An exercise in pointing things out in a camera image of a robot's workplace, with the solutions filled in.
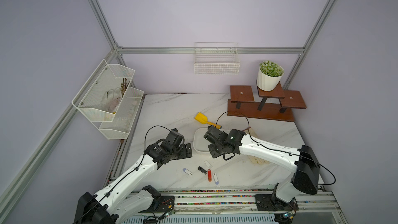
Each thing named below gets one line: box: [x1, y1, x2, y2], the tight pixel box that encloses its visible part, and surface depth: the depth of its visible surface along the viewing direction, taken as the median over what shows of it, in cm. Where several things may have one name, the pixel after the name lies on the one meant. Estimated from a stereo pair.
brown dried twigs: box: [120, 77, 131, 97], surface depth 83 cm
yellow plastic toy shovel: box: [194, 112, 222, 130], surface depth 109 cm
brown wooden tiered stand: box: [226, 80, 307, 122], surface depth 103 cm
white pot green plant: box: [257, 60, 286, 92], surface depth 86 cm
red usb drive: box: [207, 168, 212, 182], surface depth 84 cm
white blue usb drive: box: [182, 168, 194, 176], surface depth 85 cm
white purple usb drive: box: [212, 172, 220, 186], surface depth 82 cm
